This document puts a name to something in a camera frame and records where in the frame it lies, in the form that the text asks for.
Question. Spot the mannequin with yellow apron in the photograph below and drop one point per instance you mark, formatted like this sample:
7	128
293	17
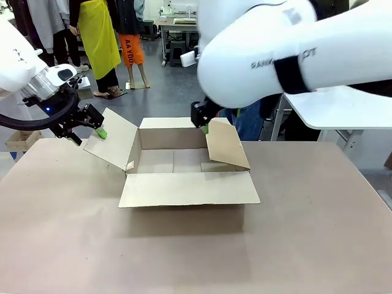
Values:
98	36

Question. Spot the dark mannequin base plate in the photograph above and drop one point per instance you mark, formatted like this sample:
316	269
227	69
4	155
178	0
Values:
111	94

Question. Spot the green plastic stool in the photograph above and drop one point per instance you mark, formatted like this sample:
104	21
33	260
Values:
150	29

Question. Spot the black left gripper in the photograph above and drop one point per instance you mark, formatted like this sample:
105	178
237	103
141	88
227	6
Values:
62	108

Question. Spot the dark plastic stool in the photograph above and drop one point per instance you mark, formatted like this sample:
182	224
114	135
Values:
176	53

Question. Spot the white flat panel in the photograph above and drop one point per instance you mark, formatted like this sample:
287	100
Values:
188	58

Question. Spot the grey sewing work table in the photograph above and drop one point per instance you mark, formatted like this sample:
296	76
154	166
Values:
177	30

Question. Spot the silver mannequin base plate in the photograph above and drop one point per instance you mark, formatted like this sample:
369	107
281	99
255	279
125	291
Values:
84	84

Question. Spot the white side table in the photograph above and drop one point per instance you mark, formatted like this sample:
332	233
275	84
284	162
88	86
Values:
340	107

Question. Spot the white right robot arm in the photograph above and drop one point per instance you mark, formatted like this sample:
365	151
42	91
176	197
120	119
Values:
260	52

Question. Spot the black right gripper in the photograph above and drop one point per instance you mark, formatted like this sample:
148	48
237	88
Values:
200	111

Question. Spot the hanging grey coat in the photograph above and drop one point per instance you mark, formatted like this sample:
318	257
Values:
46	21

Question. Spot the small cardboard tray box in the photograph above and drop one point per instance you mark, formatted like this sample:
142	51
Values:
23	139

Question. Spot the mannequin in black trousers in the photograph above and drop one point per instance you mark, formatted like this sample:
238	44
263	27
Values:
65	46

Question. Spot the square mannequin base plate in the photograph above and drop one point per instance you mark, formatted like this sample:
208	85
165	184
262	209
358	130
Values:
137	85

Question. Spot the large cardboard box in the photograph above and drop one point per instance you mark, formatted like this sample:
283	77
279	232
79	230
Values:
183	186

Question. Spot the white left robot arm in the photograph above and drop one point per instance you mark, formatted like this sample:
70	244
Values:
13	65

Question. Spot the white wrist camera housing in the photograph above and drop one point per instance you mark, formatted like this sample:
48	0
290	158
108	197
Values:
62	73

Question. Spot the mannequin with orange shorts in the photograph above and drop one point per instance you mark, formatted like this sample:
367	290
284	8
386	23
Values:
131	49

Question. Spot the beige board on table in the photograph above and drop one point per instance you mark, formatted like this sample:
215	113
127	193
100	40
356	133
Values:
184	21

